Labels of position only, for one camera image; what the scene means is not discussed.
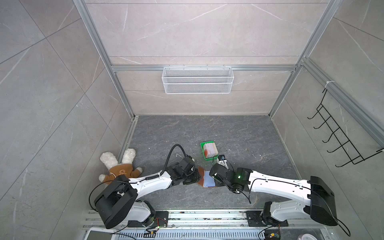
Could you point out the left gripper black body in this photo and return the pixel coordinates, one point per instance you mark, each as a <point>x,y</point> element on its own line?
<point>192,178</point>

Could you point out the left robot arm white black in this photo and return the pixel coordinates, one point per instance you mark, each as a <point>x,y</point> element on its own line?
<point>118,201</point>

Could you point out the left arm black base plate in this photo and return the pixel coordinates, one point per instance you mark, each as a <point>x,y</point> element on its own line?
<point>159,218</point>

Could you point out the stack of cards in bin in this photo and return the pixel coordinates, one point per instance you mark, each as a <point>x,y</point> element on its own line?
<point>210,150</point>

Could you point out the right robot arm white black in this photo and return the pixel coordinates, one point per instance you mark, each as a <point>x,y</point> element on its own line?
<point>304,198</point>

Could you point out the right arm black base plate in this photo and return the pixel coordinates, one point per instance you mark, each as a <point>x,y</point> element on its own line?
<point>259,219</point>

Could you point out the aluminium front rail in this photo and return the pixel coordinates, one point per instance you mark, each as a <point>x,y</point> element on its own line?
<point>216,218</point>

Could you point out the brown leather card holder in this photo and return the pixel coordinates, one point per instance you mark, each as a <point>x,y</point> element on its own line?
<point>206,181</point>

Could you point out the black wire hook rack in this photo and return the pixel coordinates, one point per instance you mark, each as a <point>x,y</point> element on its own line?
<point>344,143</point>

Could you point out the white tablet device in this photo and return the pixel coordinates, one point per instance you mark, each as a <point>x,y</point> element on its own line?
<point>100,234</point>

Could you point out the white teddy bear brown shirt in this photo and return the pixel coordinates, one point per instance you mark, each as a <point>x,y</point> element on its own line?
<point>115,169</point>

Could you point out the green plastic card bin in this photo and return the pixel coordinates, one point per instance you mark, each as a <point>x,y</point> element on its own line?
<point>203,153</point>

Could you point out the white wire mesh basket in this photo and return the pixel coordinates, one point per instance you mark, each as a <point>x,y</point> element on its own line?
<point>197,80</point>

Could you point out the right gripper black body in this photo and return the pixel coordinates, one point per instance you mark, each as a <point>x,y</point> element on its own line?
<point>218,184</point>

